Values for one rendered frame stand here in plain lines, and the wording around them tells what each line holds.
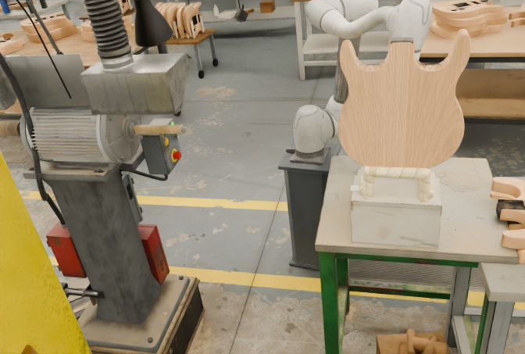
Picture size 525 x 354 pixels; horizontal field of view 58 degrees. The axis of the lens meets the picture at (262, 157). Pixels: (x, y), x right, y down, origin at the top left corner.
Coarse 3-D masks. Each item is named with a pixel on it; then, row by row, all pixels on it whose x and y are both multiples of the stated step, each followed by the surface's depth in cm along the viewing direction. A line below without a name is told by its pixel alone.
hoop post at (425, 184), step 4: (420, 180) 141; (424, 180) 140; (428, 180) 139; (420, 184) 142; (424, 184) 140; (428, 184) 140; (420, 188) 142; (424, 188) 141; (428, 188) 141; (420, 192) 143; (424, 192) 142; (428, 192) 142; (420, 196) 143; (424, 196) 142; (420, 200) 144; (424, 200) 143; (428, 200) 143
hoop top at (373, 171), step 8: (368, 168) 143; (376, 168) 143; (384, 168) 142; (392, 168) 142; (400, 168) 141; (408, 168) 141; (416, 168) 140; (424, 168) 140; (376, 176) 143; (384, 176) 142; (392, 176) 141; (400, 176) 141; (408, 176) 140; (416, 176) 139; (424, 176) 139
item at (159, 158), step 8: (152, 120) 212; (160, 120) 211; (168, 120) 210; (144, 136) 201; (152, 136) 200; (160, 136) 200; (168, 136) 207; (176, 136) 214; (144, 144) 203; (152, 144) 202; (160, 144) 201; (168, 144) 207; (176, 144) 215; (144, 152) 206; (152, 152) 204; (160, 152) 204; (168, 152) 207; (152, 160) 207; (160, 160) 206; (168, 160) 207; (176, 160) 214; (152, 168) 209; (160, 168) 208; (168, 168) 208; (152, 176) 214
